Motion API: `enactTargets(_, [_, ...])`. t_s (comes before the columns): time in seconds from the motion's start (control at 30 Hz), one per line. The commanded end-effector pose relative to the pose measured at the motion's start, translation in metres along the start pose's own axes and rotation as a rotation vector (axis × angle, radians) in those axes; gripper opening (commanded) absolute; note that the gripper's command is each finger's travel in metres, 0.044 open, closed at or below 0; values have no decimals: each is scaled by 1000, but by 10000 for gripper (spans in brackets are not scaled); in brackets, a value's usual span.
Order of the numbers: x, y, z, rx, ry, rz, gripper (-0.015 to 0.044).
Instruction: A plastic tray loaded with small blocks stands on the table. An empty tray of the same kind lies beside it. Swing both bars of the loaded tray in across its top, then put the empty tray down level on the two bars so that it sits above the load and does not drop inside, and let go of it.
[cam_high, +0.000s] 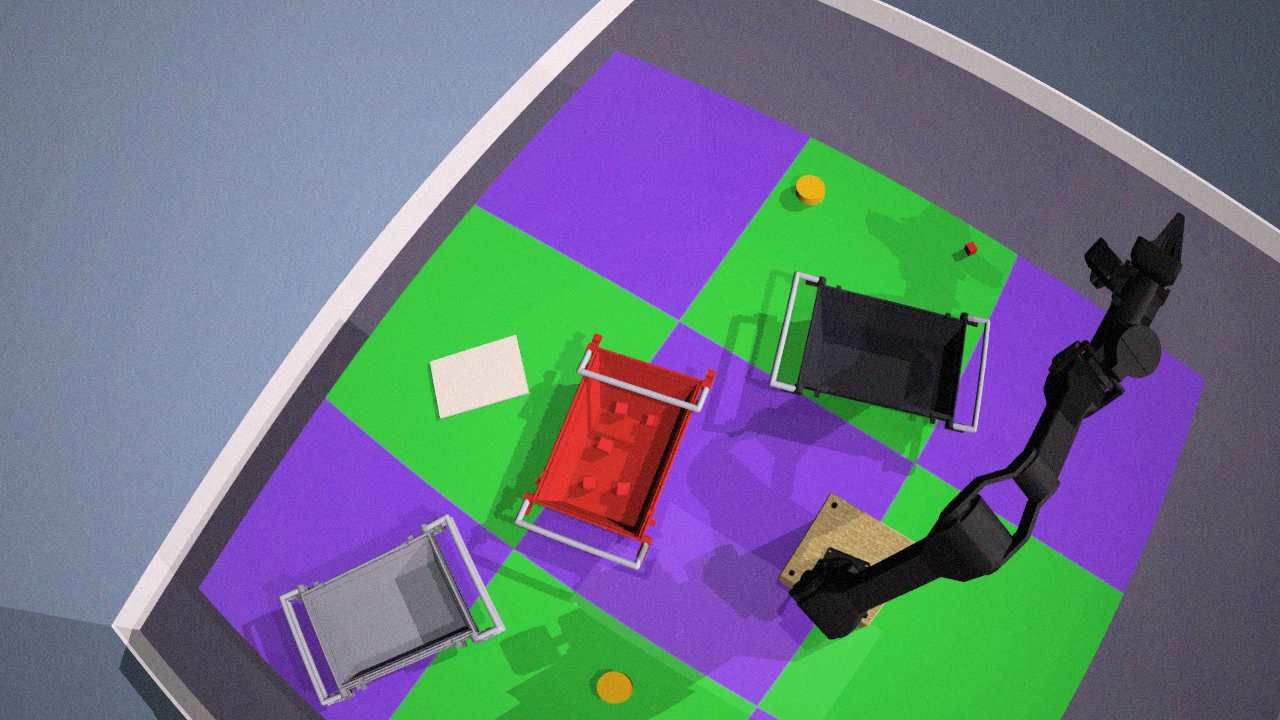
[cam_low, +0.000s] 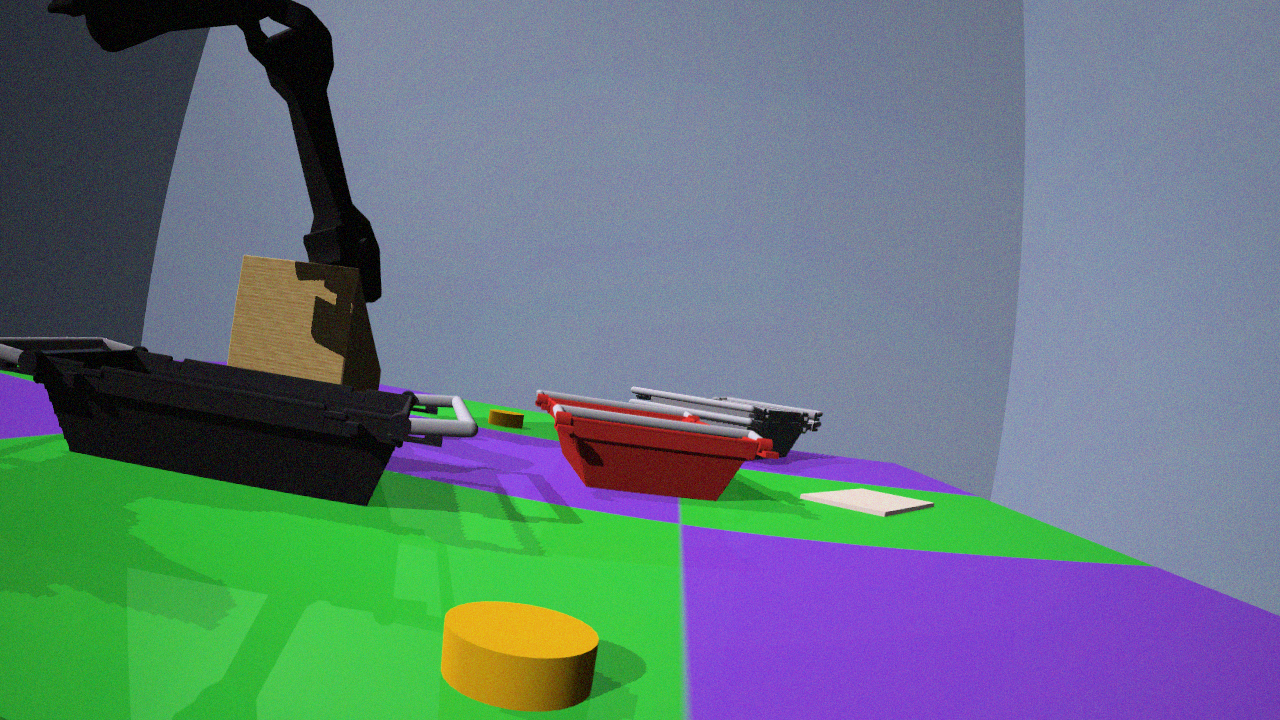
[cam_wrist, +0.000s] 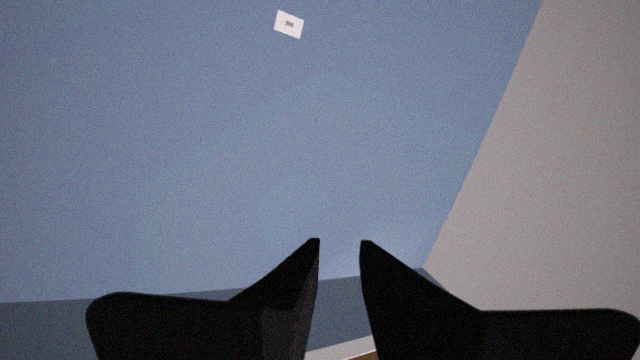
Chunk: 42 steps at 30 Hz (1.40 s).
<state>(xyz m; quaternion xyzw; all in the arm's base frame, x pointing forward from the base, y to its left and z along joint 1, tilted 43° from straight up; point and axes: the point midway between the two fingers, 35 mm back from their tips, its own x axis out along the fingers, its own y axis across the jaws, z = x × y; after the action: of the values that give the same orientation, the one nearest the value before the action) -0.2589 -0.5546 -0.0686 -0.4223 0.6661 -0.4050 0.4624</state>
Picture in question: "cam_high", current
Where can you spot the yellow short cylinder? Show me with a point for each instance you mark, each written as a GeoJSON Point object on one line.
{"type": "Point", "coordinates": [615, 687]}
{"type": "Point", "coordinates": [810, 190]}

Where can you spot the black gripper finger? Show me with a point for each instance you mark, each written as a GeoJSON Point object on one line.
{"type": "Point", "coordinates": [1170, 239]}

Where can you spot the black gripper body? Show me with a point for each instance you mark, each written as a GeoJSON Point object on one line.
{"type": "Point", "coordinates": [1144, 293]}

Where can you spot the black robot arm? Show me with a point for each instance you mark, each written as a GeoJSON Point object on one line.
{"type": "Point", "coordinates": [968, 540]}

